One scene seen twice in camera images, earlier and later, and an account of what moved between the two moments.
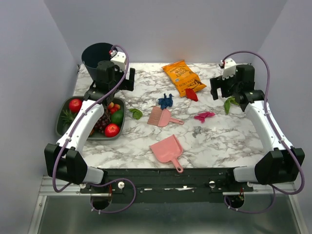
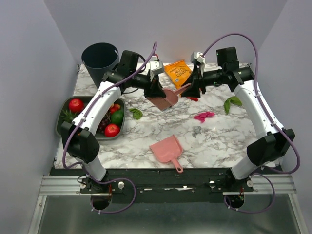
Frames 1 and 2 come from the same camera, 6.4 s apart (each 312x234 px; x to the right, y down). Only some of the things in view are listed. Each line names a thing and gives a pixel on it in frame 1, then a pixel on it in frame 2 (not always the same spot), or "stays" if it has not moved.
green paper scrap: (227, 104) stays
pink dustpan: (168, 150) stays
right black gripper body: (228, 86) -> (198, 80)
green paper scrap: (137, 113) stays
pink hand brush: (161, 117) -> (171, 99)
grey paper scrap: (197, 129) stays
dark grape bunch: (101, 123) stays
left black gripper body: (128, 84) -> (149, 85)
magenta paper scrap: (202, 116) stays
